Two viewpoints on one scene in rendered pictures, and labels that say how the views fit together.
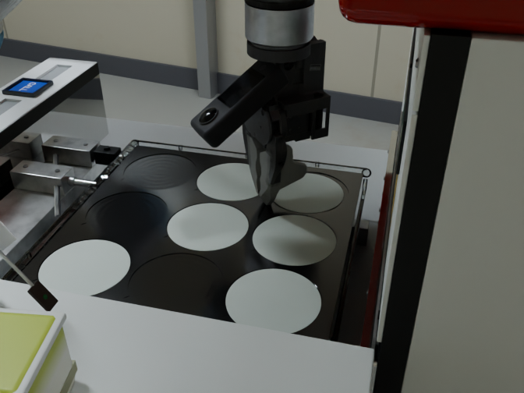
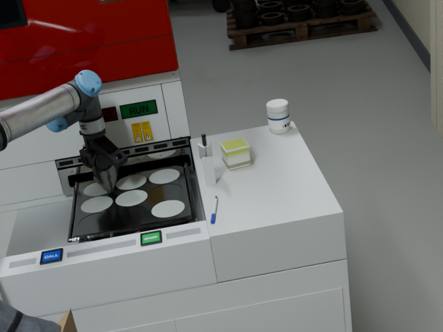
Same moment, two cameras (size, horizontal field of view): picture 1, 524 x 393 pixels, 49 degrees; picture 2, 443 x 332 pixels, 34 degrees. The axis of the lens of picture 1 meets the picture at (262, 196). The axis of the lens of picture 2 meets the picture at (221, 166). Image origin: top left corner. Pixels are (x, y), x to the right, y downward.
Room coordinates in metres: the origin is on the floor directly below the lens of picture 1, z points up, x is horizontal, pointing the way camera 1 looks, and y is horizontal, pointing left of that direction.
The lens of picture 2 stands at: (0.89, 2.05, 1.95)
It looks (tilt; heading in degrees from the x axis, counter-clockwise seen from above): 26 degrees down; 253
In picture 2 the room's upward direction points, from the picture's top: 9 degrees counter-clockwise
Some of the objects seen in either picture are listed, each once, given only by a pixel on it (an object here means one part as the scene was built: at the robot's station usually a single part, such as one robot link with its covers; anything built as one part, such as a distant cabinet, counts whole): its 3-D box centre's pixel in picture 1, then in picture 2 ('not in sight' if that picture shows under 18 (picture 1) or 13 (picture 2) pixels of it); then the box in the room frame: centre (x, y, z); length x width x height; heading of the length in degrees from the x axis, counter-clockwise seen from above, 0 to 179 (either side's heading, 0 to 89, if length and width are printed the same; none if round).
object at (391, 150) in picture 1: (381, 247); (126, 170); (0.54, -0.14, 0.89); 0.44 x 0.02 x 0.10; 166
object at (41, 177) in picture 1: (43, 176); not in sight; (0.70, 0.31, 0.89); 0.08 x 0.03 x 0.03; 76
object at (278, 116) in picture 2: not in sight; (278, 116); (0.05, 0.03, 1.01); 0.07 x 0.07 x 0.10
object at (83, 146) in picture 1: (72, 150); not in sight; (0.78, 0.29, 0.89); 0.08 x 0.03 x 0.03; 76
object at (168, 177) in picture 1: (207, 227); (131, 198); (0.58, 0.07, 0.90); 0.34 x 0.34 x 0.01; 76
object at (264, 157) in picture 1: (285, 175); (107, 176); (0.62, -0.03, 0.95); 0.06 x 0.03 x 0.09; 117
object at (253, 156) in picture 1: (273, 164); (100, 180); (0.65, -0.02, 0.95); 0.06 x 0.03 x 0.09; 117
